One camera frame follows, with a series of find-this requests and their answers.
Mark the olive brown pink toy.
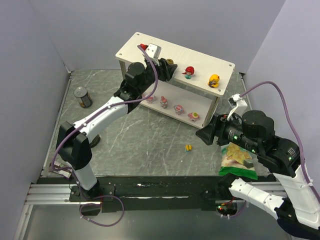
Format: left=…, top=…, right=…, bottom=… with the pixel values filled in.
left=166, top=58, right=174, bottom=66

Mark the red cherry toy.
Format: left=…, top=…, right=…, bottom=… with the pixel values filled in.
left=182, top=66, right=195, bottom=80

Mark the pink toy with green hat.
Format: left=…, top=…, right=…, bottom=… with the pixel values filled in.
left=187, top=112, right=200, bottom=122

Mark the pink white toy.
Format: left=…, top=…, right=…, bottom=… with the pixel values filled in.
left=159, top=96, right=169, bottom=109
left=146, top=94, right=156, bottom=104

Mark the pink toy with blue bows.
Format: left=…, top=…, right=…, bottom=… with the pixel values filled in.
left=173, top=104, right=184, bottom=115

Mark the yellow duck burger toy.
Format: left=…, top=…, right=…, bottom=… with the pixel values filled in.
left=208, top=74, right=220, bottom=88

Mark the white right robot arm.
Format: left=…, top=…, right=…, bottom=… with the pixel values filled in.
left=195, top=110, right=320, bottom=240

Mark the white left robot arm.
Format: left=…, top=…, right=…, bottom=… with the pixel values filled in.
left=54, top=58, right=178, bottom=199

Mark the two-tier white wooden shelf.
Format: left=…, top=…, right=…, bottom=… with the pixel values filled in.
left=115, top=31, right=236, bottom=130

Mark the small yellow blue toy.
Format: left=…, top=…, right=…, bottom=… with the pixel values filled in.
left=185, top=144, right=193, bottom=153

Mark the green cassava chips bag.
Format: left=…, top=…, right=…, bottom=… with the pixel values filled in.
left=218, top=143, right=258, bottom=180

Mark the small dark metal can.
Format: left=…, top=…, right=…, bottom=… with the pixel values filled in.
left=73, top=86, right=93, bottom=108

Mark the brown snack packet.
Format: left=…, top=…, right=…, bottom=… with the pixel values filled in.
left=49, top=161, right=72, bottom=180

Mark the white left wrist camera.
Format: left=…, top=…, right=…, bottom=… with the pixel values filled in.
left=139, top=43, right=162, bottom=66

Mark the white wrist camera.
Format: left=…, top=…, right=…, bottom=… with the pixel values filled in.
left=139, top=43, right=162, bottom=66
left=227, top=93, right=248, bottom=121

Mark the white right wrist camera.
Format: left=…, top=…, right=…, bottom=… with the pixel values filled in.
left=227, top=93, right=248, bottom=121

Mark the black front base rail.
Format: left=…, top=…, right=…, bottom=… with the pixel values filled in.
left=69, top=176, right=233, bottom=213

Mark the lower purple cable loop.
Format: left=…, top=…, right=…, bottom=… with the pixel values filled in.
left=79, top=195, right=125, bottom=227

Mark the aluminium frame rail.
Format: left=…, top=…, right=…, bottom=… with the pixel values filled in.
left=24, top=184, right=71, bottom=205

